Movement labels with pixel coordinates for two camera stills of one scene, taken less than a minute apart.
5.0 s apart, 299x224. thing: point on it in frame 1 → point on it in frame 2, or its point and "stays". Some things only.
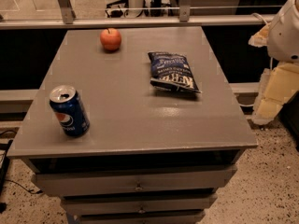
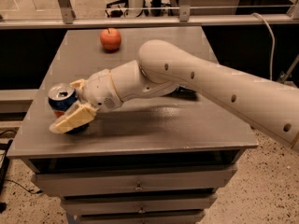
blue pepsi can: x=70 y=110 stays
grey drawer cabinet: x=134 y=126 stays
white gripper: x=285 y=36 → x=99 y=90
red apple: x=110 y=38 stays
